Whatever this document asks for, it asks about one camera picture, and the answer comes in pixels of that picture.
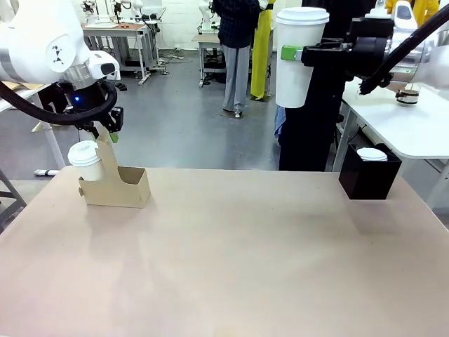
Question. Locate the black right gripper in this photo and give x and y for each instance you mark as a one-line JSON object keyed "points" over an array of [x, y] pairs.
{"points": [[368, 56]]}

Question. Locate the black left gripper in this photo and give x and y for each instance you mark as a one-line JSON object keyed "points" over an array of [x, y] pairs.
{"points": [[87, 94]]}

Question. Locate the small white lidded cup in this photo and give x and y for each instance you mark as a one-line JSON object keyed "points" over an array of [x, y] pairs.
{"points": [[84, 158]]}

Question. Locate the tall white lidded cup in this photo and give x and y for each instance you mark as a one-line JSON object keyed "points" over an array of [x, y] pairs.
{"points": [[293, 84]]}

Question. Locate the brown cardboard cup carrier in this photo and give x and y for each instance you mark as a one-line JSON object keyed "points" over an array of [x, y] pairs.
{"points": [[115, 194]]}

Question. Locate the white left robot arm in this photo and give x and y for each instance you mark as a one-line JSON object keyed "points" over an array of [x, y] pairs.
{"points": [[35, 42]]}

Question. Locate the white cup lid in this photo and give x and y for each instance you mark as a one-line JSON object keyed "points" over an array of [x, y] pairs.
{"points": [[372, 153]]}

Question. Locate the black foot pedal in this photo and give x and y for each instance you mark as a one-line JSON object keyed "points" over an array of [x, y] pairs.
{"points": [[122, 87]]}

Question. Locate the yellow apron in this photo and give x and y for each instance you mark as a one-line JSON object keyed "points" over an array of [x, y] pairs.
{"points": [[261, 52]]}

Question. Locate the person in plaid shirt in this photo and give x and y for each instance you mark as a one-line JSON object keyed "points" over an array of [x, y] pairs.
{"points": [[235, 28]]}

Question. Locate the blue cloth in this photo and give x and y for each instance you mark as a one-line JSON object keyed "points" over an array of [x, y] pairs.
{"points": [[280, 121]]}

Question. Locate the person in black hoodie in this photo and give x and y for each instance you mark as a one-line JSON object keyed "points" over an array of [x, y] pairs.
{"points": [[308, 140]]}

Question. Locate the background table with white legs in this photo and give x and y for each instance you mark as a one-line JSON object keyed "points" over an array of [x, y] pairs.
{"points": [[115, 29]]}

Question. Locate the small background table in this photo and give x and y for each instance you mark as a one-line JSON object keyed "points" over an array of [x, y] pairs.
{"points": [[207, 38]]}

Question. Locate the large white side table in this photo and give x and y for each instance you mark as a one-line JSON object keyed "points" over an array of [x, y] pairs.
{"points": [[386, 123]]}

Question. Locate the person in yellow coat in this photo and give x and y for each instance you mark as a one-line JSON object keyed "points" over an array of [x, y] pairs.
{"points": [[426, 10]]}

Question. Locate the black box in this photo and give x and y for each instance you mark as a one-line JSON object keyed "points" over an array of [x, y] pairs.
{"points": [[368, 179]]}

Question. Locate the grey metal frame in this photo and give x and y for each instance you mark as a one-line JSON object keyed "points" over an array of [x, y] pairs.
{"points": [[14, 200]]}

